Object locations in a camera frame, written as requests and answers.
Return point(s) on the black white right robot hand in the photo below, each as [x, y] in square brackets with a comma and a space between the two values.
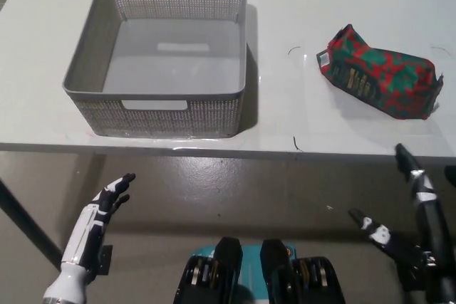
[432, 218]

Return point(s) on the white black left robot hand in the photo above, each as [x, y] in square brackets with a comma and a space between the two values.
[90, 222]

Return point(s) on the red green coffee bean bag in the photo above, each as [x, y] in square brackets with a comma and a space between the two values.
[388, 76]

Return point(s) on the black table foot plate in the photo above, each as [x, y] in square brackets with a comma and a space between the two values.
[409, 284]
[105, 259]

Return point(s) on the black table leg stub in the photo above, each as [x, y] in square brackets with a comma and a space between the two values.
[451, 176]

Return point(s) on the black slanted table leg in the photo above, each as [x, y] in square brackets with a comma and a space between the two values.
[25, 220]

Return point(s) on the black teal robot torso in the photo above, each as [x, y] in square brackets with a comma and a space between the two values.
[228, 275]

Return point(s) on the grey perforated plastic basket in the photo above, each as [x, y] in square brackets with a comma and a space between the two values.
[89, 51]

